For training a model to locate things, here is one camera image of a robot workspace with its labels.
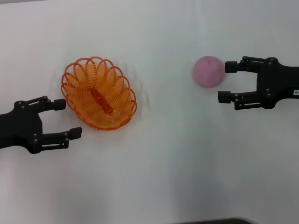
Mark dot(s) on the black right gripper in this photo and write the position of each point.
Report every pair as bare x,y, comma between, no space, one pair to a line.
278,81

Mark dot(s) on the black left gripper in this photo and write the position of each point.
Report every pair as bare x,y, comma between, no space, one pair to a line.
21,126

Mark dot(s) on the pink fuzzy peach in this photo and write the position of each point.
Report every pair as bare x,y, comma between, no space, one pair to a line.
208,72

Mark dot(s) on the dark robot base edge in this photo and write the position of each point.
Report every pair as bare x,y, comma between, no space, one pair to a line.
217,221

